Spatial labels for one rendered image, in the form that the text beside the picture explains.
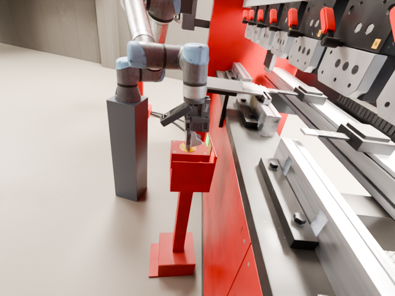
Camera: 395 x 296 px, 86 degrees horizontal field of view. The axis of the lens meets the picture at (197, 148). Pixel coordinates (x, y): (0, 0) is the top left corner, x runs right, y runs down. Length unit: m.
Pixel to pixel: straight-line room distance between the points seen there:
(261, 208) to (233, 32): 1.53
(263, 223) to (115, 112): 1.06
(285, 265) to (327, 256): 0.08
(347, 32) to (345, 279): 0.46
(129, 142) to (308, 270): 1.16
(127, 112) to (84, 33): 4.40
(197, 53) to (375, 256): 0.58
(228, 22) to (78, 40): 4.33
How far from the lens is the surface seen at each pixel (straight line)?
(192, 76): 0.65
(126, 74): 1.29
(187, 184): 0.85
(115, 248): 1.52
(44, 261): 1.59
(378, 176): 0.81
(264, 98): 0.99
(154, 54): 0.71
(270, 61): 1.05
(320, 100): 1.16
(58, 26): 6.03
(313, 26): 0.70
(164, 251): 1.35
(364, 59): 0.49
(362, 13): 0.55
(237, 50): 1.92
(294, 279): 0.51
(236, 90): 1.00
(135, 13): 0.87
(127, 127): 1.36
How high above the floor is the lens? 1.27
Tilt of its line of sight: 32 degrees down
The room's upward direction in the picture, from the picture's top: 9 degrees clockwise
